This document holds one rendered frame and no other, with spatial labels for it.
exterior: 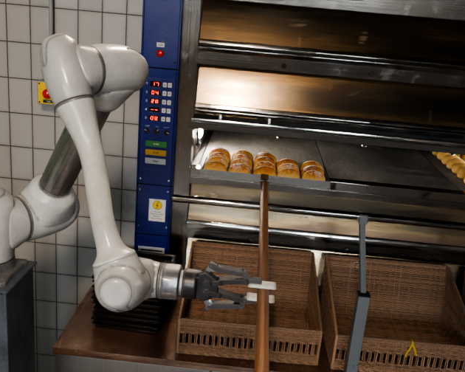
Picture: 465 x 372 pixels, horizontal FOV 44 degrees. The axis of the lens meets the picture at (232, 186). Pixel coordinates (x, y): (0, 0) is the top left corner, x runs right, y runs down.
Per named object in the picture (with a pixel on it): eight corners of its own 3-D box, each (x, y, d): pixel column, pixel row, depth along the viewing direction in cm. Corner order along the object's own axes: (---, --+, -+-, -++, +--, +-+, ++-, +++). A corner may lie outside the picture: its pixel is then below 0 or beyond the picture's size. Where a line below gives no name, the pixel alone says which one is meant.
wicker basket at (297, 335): (187, 294, 268) (190, 239, 259) (308, 305, 268) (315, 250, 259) (173, 354, 221) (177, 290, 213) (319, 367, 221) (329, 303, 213)
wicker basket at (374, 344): (315, 307, 266) (323, 252, 258) (438, 318, 266) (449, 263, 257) (328, 370, 220) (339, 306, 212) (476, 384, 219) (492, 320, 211)
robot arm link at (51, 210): (-3, 217, 194) (52, 203, 212) (22, 253, 190) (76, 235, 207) (77, 29, 152) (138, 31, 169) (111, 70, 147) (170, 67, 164)
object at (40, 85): (43, 101, 248) (43, 77, 245) (66, 103, 247) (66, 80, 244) (36, 104, 240) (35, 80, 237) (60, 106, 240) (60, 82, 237)
